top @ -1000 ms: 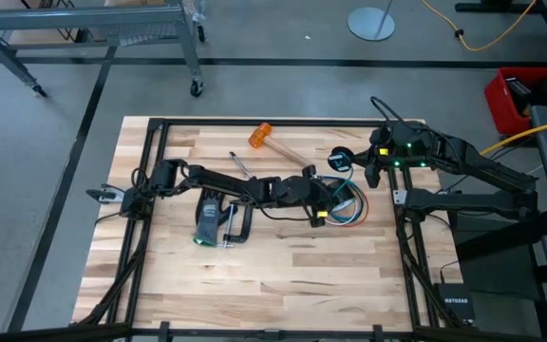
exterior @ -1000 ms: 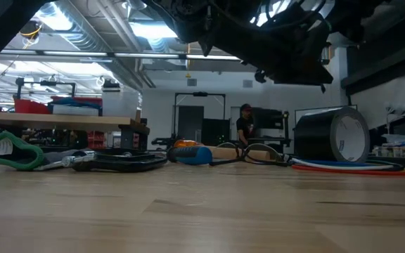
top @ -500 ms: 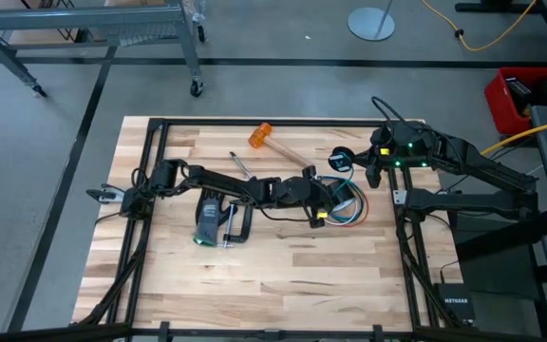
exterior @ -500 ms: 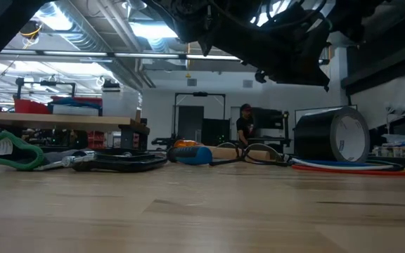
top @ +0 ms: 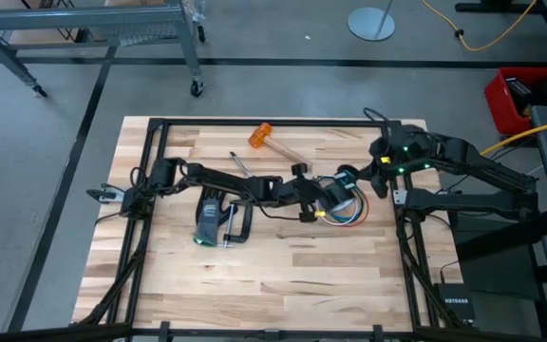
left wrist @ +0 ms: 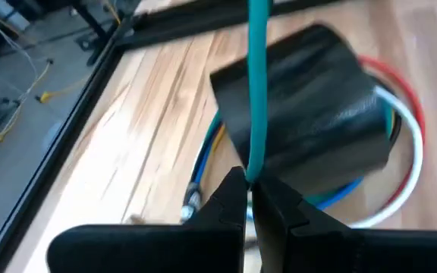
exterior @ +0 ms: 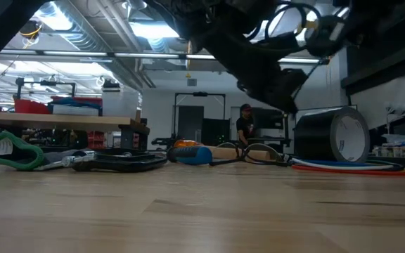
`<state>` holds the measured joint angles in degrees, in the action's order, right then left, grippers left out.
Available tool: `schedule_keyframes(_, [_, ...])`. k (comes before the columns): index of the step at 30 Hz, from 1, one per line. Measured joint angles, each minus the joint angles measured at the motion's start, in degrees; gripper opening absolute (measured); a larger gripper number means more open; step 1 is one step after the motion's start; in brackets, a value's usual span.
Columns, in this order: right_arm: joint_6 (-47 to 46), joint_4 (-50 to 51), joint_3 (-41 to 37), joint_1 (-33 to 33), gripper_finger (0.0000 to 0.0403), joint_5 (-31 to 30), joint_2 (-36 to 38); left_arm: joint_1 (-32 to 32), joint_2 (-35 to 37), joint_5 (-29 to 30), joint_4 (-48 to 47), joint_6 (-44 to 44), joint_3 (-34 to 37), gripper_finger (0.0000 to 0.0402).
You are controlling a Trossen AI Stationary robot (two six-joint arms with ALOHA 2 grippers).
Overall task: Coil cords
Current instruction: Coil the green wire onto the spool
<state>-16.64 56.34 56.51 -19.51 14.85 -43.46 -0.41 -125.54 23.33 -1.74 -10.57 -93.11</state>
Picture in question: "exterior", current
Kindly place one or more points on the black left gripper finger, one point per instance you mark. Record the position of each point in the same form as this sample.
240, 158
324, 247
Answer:
285, 102

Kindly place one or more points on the black-rimmed safety glasses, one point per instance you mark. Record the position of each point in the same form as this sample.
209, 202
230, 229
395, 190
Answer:
243, 156

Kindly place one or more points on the wooden dowel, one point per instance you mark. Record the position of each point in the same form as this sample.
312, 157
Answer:
223, 152

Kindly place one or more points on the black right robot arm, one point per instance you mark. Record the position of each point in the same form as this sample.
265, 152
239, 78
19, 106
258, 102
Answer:
325, 37

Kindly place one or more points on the person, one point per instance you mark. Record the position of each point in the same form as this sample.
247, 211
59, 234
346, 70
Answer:
245, 126

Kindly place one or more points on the black shelf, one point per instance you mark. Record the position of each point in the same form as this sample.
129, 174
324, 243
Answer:
382, 66

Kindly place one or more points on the white desk lamp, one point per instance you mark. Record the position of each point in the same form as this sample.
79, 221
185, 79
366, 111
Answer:
403, 111

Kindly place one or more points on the white container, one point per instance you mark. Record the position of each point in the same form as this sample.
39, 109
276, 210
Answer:
118, 103

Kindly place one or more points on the black C-clamp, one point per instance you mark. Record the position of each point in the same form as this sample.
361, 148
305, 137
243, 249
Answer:
135, 163

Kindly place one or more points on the red storage drawers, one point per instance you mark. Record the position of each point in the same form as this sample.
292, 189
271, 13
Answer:
93, 140

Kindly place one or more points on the long tube light bar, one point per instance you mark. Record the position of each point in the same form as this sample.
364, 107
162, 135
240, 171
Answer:
83, 53

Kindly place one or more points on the white tray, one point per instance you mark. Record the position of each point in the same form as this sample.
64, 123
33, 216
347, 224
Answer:
76, 110

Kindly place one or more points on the wooden workbench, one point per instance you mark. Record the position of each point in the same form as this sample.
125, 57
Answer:
65, 122

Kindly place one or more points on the red plastic bin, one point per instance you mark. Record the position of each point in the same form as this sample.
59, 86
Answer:
30, 106

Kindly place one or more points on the grey black green-cuffed work glove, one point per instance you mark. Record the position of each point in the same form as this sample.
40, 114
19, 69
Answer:
35, 156

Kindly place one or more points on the black duct tape roll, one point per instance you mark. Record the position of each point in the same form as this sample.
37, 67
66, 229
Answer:
311, 140

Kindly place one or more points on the black gantry frame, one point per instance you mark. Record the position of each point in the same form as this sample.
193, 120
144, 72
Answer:
199, 94

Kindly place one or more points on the grey wall vent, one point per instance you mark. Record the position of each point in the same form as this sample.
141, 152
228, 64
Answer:
192, 82

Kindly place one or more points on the silver ventilation duct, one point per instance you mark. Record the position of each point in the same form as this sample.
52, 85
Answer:
83, 38

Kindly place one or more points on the black camera rig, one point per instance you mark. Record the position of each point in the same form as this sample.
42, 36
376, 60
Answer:
48, 83

